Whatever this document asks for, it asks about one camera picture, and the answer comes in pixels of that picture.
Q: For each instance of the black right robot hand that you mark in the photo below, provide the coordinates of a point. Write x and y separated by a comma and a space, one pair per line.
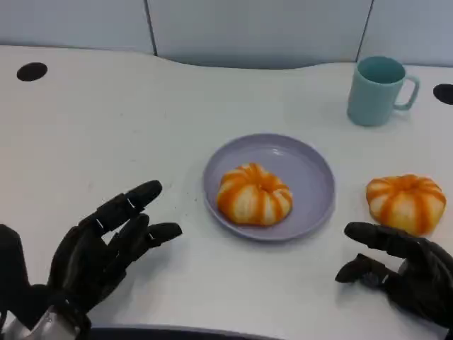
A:
428, 283

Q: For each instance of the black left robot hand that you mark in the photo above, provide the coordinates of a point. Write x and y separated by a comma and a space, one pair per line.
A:
85, 262

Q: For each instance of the orange and white bread roll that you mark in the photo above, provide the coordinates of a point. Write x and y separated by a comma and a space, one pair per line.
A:
407, 198
255, 198

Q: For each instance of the dark robot torso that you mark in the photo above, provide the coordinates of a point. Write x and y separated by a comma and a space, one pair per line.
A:
170, 334

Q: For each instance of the lilac plate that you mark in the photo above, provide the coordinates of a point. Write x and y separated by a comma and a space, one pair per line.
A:
311, 170

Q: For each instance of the pale green mug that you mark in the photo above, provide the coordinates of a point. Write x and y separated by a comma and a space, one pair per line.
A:
369, 102

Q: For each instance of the grey partition panel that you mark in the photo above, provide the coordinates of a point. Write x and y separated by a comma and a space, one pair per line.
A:
414, 28
70, 21
258, 28

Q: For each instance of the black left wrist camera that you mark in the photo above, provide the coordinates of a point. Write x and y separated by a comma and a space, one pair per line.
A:
10, 265

